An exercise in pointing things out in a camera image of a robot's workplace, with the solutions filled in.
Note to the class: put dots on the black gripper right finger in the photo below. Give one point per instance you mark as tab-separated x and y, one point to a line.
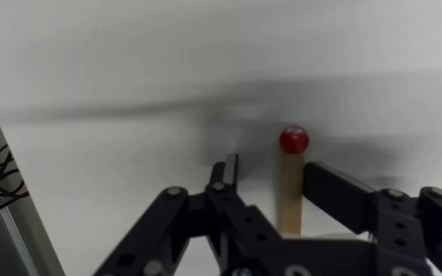
344	196

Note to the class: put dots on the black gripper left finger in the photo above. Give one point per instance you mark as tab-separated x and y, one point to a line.
195	215

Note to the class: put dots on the tan marker with red caps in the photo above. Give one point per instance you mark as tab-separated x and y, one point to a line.
291	193

